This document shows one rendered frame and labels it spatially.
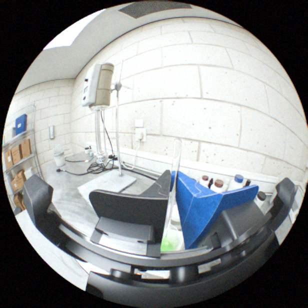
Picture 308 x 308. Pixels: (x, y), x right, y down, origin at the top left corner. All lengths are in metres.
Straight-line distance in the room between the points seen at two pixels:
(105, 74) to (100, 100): 0.13
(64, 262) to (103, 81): 0.69
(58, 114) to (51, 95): 0.53
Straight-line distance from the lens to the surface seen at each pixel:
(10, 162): 2.43
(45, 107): 2.52
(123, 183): 0.54
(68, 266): 0.41
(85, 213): 0.45
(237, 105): 0.58
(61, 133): 2.46
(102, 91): 0.45
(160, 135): 0.61
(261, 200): 0.56
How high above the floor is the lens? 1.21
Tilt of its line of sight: 18 degrees down
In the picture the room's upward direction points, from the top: 1 degrees clockwise
